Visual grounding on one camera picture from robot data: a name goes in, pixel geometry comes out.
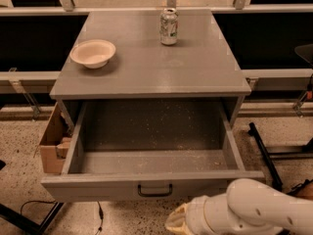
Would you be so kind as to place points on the grey drawer cabinet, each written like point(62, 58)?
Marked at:
point(200, 64)

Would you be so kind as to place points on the cardboard box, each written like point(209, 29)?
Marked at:
point(54, 142)

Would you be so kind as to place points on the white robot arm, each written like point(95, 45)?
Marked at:
point(248, 207)

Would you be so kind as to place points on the grey top drawer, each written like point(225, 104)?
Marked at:
point(149, 149)

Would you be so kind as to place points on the silver soda can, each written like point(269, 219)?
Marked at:
point(168, 26)

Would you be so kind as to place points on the black floor stand bar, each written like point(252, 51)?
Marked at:
point(27, 225)

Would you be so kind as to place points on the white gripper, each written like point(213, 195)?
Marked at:
point(195, 214)

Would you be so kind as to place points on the white paper bowl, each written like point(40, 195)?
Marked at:
point(92, 54)

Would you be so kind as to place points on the black metal stand leg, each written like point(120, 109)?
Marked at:
point(276, 179)

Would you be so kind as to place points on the metal railing bracket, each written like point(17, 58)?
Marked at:
point(17, 85)

